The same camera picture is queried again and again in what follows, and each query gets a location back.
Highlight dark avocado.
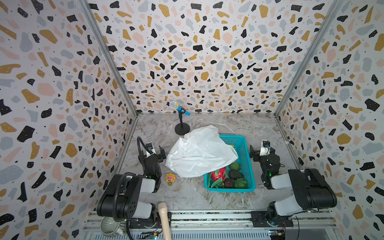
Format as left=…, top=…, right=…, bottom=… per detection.
left=229, top=170, right=244, bottom=180

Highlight white plastic bag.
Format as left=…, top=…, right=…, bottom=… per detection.
left=166, top=125, right=239, bottom=178

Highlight pink dragon fruit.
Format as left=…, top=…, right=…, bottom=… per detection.
left=210, top=167, right=227, bottom=188

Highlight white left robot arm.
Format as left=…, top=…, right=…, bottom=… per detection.
left=96, top=137, right=167, bottom=226

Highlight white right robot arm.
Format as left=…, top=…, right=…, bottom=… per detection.
left=250, top=141, right=337, bottom=227

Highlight yellow flower toy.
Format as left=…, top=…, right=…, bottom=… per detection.
left=165, top=174, right=176, bottom=186

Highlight green avocado top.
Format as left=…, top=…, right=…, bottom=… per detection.
left=229, top=162, right=242, bottom=171

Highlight green round fruit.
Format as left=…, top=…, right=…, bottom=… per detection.
left=234, top=178, right=248, bottom=189

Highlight teal plastic basket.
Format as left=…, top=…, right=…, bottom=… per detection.
left=205, top=135, right=256, bottom=193

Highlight dark brown passion fruit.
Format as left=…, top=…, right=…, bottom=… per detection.
left=223, top=179, right=235, bottom=189

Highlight black microphone stand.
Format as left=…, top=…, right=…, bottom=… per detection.
left=175, top=112, right=190, bottom=136

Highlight blue toy microphone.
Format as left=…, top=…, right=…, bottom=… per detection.
left=169, top=101, right=191, bottom=116

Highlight metal bowl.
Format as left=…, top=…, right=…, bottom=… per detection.
left=100, top=217, right=127, bottom=238

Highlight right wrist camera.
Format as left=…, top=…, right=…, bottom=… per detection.
left=260, top=140, right=271, bottom=156

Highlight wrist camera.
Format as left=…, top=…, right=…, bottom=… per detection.
left=260, top=140, right=271, bottom=156
left=146, top=143, right=156, bottom=157

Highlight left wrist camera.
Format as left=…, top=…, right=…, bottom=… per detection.
left=146, top=143, right=156, bottom=157

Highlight beige wooden handle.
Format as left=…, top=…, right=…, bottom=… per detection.
left=158, top=202, right=172, bottom=240

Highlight aluminium rail base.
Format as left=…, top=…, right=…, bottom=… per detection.
left=84, top=210, right=342, bottom=240

